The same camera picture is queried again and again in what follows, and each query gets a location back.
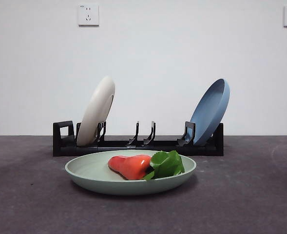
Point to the orange toy carrot green leaves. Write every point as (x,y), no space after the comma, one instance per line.
(131,165)

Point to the green plate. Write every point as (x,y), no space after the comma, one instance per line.
(128,184)

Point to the cream plate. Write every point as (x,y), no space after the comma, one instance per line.
(95,114)

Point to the blue plate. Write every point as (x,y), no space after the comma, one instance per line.
(207,114)

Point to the black plate rack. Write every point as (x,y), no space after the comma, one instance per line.
(60,150)

